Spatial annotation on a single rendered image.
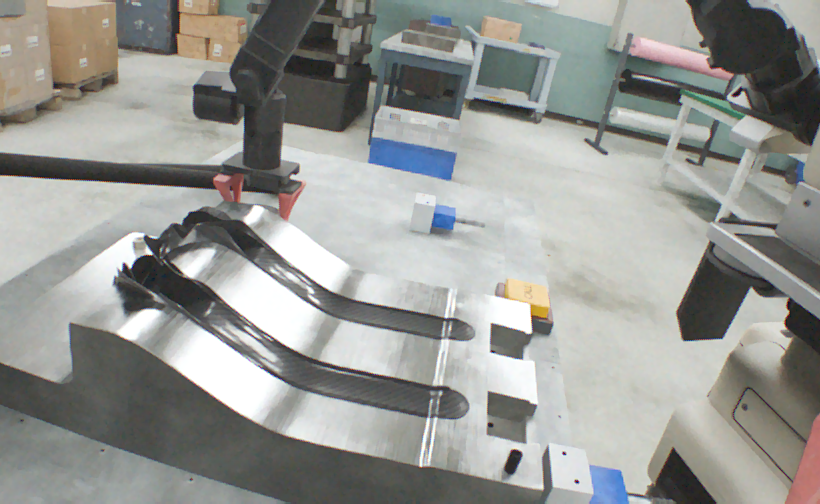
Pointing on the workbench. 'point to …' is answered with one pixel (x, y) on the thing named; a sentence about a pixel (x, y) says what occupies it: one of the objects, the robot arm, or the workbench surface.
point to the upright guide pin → (513, 461)
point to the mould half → (238, 404)
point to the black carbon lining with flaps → (238, 234)
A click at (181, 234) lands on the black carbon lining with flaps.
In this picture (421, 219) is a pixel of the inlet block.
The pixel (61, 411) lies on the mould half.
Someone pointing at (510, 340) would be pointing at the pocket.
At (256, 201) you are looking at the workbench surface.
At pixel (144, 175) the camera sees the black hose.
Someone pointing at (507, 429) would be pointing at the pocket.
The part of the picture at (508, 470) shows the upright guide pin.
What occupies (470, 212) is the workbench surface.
